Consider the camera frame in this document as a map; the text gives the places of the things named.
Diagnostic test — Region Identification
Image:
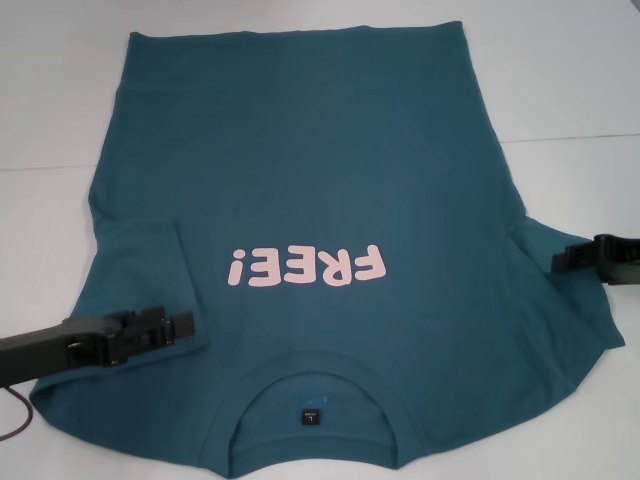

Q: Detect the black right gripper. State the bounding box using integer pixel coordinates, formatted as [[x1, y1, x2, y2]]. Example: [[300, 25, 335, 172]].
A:
[[551, 231, 640, 289]]

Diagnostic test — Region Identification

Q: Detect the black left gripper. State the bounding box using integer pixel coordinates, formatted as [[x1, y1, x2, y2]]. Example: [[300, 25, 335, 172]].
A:
[[0, 305, 197, 387]]

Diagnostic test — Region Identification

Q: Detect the teal t-shirt with pink print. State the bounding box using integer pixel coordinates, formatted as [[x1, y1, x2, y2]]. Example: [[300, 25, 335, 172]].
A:
[[29, 19, 626, 480]]

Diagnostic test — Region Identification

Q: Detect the left arm cable with metal plug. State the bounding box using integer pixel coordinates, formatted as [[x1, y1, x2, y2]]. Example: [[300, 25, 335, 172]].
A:
[[0, 383, 35, 442]]

